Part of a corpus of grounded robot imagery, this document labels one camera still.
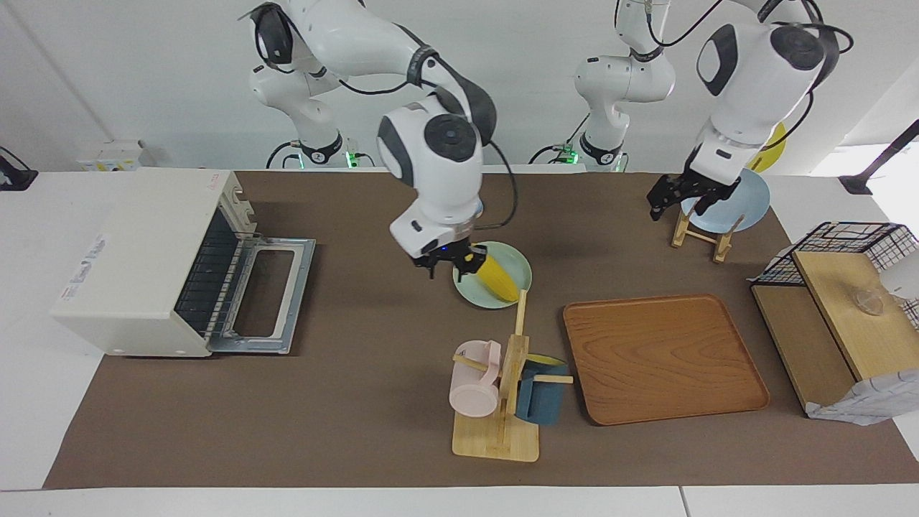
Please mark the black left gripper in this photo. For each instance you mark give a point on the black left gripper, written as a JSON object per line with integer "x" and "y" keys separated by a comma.
{"x": 707, "y": 188}

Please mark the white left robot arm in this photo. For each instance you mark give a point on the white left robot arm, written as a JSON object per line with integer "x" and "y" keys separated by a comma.
{"x": 754, "y": 79}

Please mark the wooden mug tree stand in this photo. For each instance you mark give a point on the wooden mug tree stand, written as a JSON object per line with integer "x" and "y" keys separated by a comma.
{"x": 495, "y": 438}

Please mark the cream toaster oven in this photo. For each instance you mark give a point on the cream toaster oven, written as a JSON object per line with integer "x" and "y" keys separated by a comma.
{"x": 143, "y": 244}

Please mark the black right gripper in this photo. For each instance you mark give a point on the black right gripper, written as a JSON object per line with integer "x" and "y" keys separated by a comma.
{"x": 446, "y": 253}

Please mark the white box with yellow marks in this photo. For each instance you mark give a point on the white box with yellow marks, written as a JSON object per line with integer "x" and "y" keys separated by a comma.
{"x": 111, "y": 154}

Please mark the dark blue mug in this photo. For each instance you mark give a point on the dark blue mug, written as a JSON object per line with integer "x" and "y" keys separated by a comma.
{"x": 542, "y": 395}

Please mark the light blue plate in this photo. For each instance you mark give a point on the light blue plate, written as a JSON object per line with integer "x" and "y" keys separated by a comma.
{"x": 750, "y": 201}

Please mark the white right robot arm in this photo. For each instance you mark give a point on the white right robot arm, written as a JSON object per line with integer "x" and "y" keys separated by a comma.
{"x": 438, "y": 165}

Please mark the light green round plate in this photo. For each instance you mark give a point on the light green round plate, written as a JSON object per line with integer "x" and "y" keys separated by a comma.
{"x": 520, "y": 269}

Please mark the white patterned cloth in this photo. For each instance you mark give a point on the white patterned cloth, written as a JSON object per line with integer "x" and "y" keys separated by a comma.
{"x": 861, "y": 406}

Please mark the yellow plate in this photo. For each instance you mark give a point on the yellow plate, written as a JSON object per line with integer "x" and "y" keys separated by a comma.
{"x": 775, "y": 147}

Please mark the wooden storage shelf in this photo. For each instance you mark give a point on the wooden storage shelf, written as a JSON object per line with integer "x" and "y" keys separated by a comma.
{"x": 847, "y": 330}

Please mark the yellow corn cob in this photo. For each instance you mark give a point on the yellow corn cob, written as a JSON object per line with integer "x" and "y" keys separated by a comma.
{"x": 499, "y": 276}

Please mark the wooden dish rack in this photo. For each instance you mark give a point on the wooden dish rack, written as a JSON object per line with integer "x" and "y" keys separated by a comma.
{"x": 721, "y": 244}

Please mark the pink mug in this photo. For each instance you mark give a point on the pink mug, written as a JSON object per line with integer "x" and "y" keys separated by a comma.
{"x": 474, "y": 391}

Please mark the glass oven door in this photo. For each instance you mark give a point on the glass oven door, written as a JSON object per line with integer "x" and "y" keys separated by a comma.
{"x": 305, "y": 273}

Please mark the clear glass cup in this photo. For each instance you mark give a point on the clear glass cup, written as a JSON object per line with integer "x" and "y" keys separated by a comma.
{"x": 867, "y": 301}

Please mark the black camera stand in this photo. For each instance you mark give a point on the black camera stand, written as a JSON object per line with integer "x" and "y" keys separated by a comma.
{"x": 883, "y": 161}
{"x": 14, "y": 176}

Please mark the brown wooden tray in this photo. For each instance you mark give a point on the brown wooden tray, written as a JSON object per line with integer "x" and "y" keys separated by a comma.
{"x": 660, "y": 359}

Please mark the brown table mat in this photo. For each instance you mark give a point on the brown table mat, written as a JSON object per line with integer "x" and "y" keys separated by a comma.
{"x": 359, "y": 402}

